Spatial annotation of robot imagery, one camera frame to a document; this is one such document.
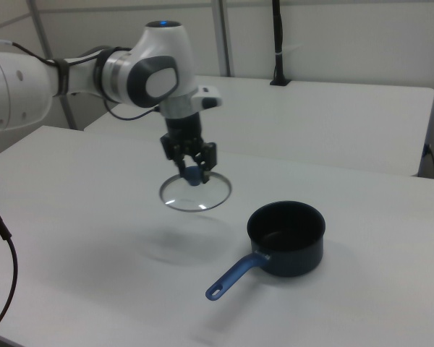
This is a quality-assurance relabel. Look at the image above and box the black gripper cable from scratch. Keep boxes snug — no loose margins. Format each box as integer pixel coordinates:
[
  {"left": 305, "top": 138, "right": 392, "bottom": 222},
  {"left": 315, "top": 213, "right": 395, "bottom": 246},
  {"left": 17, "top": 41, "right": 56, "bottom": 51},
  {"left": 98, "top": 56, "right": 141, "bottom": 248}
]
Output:
[{"left": 0, "top": 38, "right": 161, "bottom": 122}]

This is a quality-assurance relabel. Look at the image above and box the dark blue saucepan with handle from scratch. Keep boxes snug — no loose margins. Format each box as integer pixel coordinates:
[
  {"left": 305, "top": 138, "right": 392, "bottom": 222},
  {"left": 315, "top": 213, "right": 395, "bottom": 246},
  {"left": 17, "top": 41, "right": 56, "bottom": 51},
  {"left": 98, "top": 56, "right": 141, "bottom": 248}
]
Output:
[{"left": 205, "top": 200, "right": 327, "bottom": 301}]

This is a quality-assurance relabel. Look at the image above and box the black cable with metal connector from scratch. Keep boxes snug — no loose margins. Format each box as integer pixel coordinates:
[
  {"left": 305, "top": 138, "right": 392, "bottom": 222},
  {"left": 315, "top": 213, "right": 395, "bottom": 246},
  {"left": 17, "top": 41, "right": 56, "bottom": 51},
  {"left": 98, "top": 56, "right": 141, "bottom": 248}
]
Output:
[{"left": 0, "top": 193, "right": 19, "bottom": 335}]

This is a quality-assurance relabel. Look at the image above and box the black cable strap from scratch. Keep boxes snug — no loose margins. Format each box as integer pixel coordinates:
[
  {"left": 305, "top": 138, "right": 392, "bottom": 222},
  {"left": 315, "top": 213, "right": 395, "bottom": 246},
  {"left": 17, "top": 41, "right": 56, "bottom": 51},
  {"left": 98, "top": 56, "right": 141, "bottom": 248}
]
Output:
[{"left": 54, "top": 57, "right": 72, "bottom": 97}]

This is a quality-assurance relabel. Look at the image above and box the black pole with clamp base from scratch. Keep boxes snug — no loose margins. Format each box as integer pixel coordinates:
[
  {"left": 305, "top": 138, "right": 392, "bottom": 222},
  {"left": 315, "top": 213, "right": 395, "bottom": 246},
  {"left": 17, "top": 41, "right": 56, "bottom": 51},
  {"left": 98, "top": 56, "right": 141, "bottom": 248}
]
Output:
[{"left": 269, "top": 0, "right": 292, "bottom": 87}]

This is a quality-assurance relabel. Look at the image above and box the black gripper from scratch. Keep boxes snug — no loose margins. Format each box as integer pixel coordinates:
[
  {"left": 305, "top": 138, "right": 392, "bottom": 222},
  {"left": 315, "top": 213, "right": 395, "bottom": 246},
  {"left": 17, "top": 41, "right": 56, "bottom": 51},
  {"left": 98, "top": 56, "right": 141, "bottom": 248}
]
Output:
[{"left": 160, "top": 112, "right": 218, "bottom": 184}]

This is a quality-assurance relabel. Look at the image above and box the black cable with blue clip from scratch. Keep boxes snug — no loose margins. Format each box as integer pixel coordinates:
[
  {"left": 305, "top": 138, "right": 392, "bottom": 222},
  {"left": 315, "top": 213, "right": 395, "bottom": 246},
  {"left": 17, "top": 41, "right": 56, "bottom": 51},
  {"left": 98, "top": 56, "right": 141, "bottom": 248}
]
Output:
[{"left": 422, "top": 143, "right": 434, "bottom": 180}]

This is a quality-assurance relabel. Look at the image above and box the glass lid with blue knob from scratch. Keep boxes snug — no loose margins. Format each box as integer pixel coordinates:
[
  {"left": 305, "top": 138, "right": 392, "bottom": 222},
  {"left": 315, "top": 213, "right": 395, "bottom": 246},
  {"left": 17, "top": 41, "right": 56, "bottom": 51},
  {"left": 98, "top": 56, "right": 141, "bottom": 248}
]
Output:
[{"left": 158, "top": 165, "right": 233, "bottom": 213}]

